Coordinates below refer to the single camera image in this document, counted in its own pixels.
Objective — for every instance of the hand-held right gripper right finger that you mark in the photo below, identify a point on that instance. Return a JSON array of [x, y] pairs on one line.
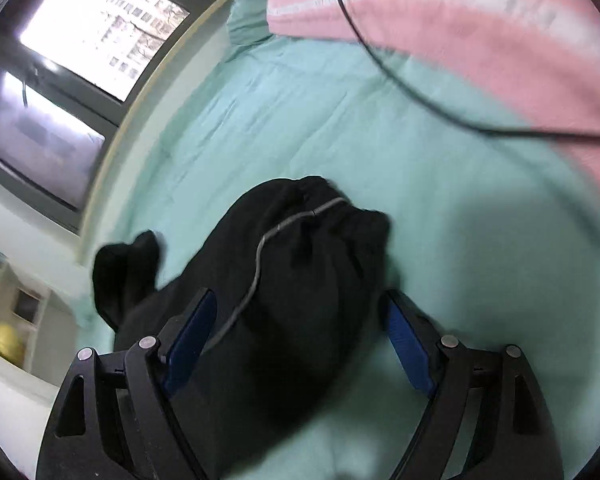
[[407, 345]]

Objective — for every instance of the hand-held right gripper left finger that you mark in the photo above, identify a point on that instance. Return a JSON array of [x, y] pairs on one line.
[[190, 345]]

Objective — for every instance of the black pants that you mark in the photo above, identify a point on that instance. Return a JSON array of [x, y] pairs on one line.
[[290, 285]]

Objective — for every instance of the white shelf unit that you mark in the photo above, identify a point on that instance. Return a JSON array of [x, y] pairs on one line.
[[35, 310]]

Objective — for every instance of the yellow ball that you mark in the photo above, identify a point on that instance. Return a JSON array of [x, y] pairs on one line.
[[6, 340]]

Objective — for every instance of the teal bed sheet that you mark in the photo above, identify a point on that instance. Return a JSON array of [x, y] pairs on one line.
[[330, 135]]

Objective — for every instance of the pink blanket with white stripe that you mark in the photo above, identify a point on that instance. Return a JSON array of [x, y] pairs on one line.
[[480, 50]]

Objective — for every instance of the dark framed window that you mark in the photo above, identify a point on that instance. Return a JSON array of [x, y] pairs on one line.
[[105, 25]]

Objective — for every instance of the teal pillow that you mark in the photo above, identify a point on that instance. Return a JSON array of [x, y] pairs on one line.
[[250, 10]]

